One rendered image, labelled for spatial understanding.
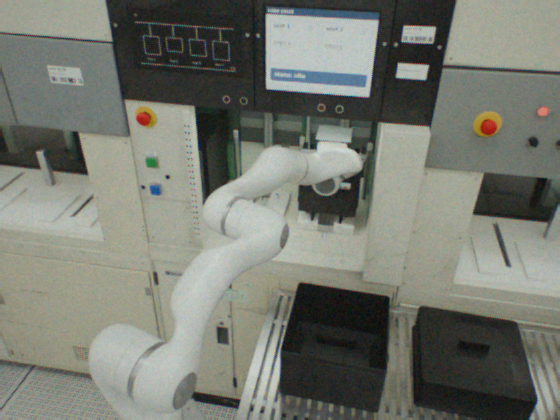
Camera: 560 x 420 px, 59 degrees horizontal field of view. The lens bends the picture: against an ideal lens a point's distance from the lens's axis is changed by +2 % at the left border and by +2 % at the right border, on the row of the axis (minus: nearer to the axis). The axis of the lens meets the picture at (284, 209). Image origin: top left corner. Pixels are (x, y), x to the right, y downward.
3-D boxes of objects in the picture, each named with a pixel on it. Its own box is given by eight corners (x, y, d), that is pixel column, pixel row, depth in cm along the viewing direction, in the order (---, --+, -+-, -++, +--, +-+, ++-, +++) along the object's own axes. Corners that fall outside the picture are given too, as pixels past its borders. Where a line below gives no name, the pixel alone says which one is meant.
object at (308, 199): (293, 218, 183) (295, 144, 164) (301, 188, 199) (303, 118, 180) (358, 226, 179) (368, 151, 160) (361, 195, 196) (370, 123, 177)
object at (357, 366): (296, 321, 158) (298, 281, 149) (383, 336, 154) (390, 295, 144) (277, 393, 136) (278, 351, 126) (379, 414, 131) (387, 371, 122)
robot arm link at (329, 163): (323, 133, 125) (359, 146, 153) (272, 158, 132) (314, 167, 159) (335, 165, 124) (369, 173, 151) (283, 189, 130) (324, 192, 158)
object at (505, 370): (413, 406, 133) (421, 374, 126) (411, 326, 158) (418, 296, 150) (530, 428, 129) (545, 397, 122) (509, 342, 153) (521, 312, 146)
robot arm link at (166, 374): (119, 394, 102) (180, 431, 95) (92, 373, 92) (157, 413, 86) (246, 215, 126) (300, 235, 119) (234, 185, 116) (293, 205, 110)
